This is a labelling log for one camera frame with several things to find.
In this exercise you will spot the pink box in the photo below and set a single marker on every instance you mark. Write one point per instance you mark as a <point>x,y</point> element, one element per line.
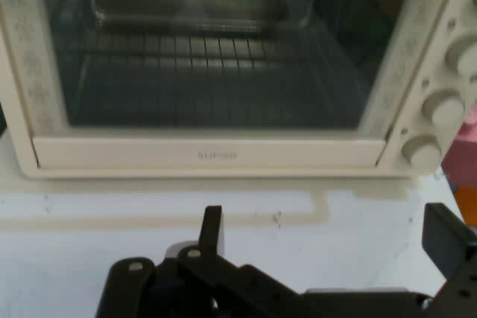
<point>462,143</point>

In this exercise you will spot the orange object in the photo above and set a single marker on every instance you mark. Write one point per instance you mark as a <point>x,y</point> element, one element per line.
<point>467,202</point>

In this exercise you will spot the cream oven glass door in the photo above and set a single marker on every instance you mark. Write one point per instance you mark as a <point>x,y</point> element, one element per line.
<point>208,72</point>

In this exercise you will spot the cream toaster oven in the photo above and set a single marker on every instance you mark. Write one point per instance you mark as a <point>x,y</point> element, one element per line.
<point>410,109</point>

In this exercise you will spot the large cream oven knob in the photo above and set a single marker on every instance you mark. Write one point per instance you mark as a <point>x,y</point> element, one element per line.
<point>466,53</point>

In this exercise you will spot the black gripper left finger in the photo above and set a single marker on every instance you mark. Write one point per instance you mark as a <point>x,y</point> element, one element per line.
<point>208,254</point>

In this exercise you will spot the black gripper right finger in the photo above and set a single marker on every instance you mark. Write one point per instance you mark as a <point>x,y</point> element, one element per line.
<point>447,240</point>

